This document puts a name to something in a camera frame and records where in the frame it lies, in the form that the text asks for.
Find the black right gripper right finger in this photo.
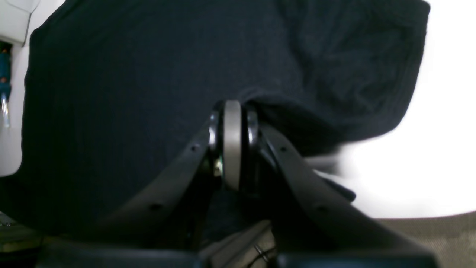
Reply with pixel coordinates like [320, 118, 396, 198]
[244, 106, 435, 261]

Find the black T-shirt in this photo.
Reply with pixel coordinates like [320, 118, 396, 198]
[1, 0, 430, 235]

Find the blue glue gun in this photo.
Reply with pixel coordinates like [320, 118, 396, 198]
[0, 41, 12, 128]

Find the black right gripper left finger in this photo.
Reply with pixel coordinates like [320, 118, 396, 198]
[97, 100, 242, 248]

